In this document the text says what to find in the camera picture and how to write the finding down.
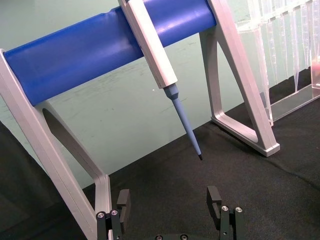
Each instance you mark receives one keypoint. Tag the silver stand with blue bar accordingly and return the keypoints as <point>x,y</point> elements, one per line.
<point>75,65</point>

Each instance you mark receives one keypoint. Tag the black table cloth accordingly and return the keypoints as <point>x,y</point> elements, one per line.
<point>175,200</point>

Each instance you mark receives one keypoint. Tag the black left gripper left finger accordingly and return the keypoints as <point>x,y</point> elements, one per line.
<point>123,207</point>

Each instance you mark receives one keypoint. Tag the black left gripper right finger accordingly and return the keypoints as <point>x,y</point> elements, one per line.
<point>215,200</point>

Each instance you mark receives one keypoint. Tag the clear acrylic rack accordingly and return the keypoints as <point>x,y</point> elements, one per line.
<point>282,50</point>

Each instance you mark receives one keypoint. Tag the white pipette with blue tip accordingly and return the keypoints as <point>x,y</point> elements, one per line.
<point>150,50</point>

